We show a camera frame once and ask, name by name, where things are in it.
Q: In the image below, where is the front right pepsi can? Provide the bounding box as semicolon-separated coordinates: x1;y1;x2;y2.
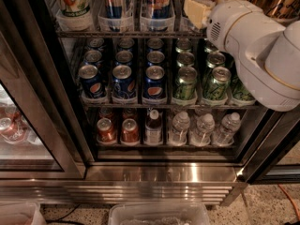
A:
143;66;166;99

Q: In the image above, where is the middle wire shelf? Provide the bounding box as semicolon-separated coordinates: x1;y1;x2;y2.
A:
83;103;261;110

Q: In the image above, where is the gold can right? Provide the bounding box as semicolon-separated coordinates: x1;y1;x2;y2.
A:
264;0;300;19

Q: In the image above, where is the stainless fridge base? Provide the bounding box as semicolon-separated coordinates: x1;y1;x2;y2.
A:
0;163;247;206

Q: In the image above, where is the top wire shelf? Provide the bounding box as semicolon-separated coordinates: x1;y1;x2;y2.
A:
56;31;206;38

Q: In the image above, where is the green can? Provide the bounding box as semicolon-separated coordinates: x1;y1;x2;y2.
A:
202;67;232;100
231;75;254;101
172;67;198;100

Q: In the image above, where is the red can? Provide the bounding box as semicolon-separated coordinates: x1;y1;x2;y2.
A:
121;118;139;143
97;118;116;143

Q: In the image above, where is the black cable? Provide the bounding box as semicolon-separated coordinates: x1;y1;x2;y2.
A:
45;203;85;225

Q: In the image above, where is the wire shelf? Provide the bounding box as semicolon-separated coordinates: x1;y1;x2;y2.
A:
56;31;206;38
83;103;261;110

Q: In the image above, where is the front left red can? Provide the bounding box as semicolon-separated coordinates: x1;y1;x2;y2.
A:
97;118;116;143

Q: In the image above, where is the left water bottle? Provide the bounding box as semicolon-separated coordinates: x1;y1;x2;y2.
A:
169;112;190;146

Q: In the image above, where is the front middle green can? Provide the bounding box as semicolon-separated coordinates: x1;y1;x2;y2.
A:
202;67;232;100

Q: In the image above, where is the water bottle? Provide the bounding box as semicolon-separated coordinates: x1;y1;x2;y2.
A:
212;112;241;147
169;112;190;146
190;113;215;147

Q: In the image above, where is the glass fridge door left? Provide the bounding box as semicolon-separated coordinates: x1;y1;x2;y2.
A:
0;33;85;180

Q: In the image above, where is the brown drink bottle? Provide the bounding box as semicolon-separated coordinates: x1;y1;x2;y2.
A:
144;110;162;145

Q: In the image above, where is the blue redbull can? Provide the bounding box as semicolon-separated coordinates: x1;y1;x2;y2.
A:
146;0;171;19
104;0;129;19

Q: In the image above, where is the right water bottle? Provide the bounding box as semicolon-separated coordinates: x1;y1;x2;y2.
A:
212;112;241;147

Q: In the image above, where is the blue redbull can left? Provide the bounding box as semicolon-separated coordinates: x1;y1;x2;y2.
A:
104;0;129;19

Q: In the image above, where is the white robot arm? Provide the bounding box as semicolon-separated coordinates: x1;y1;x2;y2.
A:
184;0;300;112

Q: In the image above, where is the front middle pepsi can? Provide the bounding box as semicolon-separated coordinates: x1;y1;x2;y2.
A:
112;65;136;99

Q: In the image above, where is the front right green can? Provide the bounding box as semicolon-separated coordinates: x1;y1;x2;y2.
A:
231;75;254;101

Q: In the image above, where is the blue redbull can middle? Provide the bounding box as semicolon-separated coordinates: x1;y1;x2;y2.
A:
146;0;171;19

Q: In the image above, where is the clear plastic bin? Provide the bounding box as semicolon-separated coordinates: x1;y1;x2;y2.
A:
108;202;210;225
0;202;47;225

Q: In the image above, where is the front right red can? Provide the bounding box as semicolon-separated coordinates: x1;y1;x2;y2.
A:
121;118;139;143

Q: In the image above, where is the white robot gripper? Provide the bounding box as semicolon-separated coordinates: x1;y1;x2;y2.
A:
184;0;285;53

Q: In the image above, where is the clear plastic bin left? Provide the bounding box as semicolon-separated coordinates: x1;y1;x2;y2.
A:
0;202;47;225

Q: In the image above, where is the clear plastic bin centre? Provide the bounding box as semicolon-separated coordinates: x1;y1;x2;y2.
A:
108;202;210;225

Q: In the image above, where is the orange cable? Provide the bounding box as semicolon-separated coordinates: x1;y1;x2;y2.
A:
277;185;300;222

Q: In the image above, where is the pepsi can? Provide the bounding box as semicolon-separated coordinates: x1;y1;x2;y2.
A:
143;66;166;99
79;65;105;98
112;65;136;99

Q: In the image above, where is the front left green can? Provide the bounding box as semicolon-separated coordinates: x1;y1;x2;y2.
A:
172;67;198;100

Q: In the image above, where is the middle water bottle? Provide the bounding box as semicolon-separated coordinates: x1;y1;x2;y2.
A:
190;113;215;147

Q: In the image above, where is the front left pepsi can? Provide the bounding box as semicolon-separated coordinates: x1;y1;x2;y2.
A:
79;65;105;98

